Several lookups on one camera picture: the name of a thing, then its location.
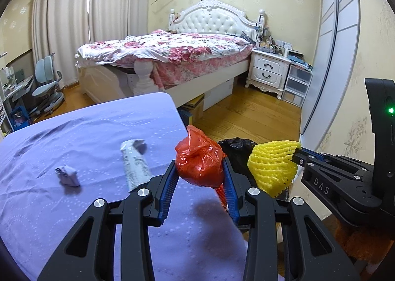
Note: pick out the pile of nightstand items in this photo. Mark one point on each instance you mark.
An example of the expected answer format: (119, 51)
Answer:
(277, 46)

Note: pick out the white paper wrapper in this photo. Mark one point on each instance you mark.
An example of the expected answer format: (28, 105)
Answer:
(135, 167)

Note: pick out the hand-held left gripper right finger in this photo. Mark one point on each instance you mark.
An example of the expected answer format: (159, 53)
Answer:
(231, 200)

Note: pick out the cardboard box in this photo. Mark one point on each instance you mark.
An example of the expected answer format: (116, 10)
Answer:
(193, 108)

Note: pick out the sliding wardrobe door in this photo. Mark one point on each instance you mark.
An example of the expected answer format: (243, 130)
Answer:
(333, 37)

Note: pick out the white crumpled paper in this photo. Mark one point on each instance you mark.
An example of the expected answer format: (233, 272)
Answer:
(68, 176)

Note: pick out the black trash bag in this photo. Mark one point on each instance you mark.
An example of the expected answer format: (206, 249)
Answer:
(237, 148)

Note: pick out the beige curtain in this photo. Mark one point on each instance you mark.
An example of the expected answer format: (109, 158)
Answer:
(108, 6)

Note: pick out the blue-grey desk chair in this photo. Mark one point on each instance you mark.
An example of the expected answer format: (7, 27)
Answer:
(46, 77)

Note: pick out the study desk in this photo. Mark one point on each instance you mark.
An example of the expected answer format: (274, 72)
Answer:
(18, 86)

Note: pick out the white nightstand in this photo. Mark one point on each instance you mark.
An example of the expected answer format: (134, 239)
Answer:
(268, 65)

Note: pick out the white bed with tufted headboard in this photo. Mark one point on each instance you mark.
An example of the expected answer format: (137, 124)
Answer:
(209, 19)

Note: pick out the purple tablecloth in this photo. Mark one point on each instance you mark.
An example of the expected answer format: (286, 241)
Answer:
(77, 133)

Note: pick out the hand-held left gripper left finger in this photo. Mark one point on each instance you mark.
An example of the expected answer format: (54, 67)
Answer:
(166, 197)

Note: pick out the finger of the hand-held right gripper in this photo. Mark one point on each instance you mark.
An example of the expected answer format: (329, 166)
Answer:
(304, 159)
(311, 151)

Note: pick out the red foam fruit net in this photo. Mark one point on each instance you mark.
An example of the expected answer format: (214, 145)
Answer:
(221, 196)

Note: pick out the yellow foam fruit net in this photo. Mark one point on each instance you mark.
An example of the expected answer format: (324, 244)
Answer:
(271, 167)

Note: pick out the floral quilt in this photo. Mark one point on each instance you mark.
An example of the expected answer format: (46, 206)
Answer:
(185, 49)

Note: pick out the orange plastic bag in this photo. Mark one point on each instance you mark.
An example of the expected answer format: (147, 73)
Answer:
(200, 160)

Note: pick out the plastic drawer unit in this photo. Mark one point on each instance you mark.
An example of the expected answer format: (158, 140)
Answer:
(297, 83)

